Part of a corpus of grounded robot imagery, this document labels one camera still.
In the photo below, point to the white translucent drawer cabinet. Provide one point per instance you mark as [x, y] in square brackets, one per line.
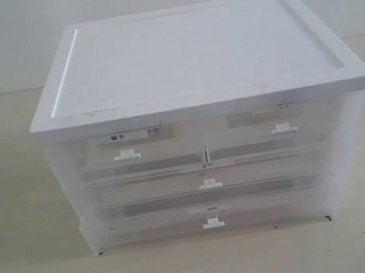
[191, 64]

